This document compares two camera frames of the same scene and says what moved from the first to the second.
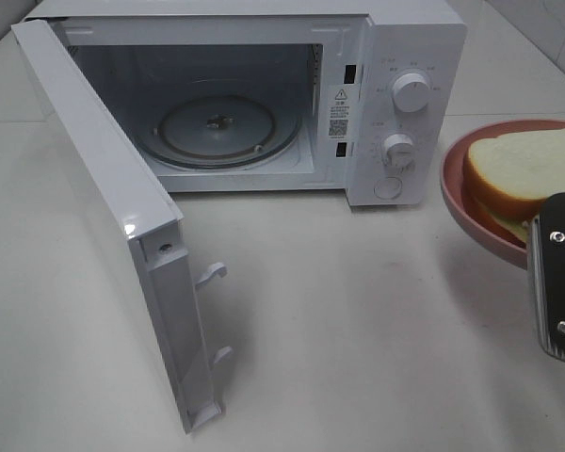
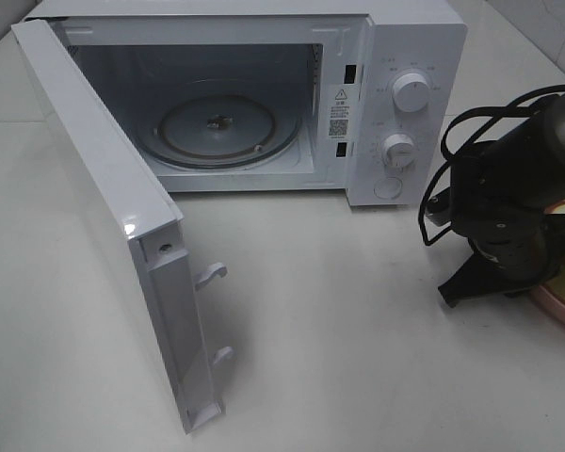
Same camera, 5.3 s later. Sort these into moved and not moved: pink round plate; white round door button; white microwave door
Moved: pink round plate
Not moved: white microwave door; white round door button
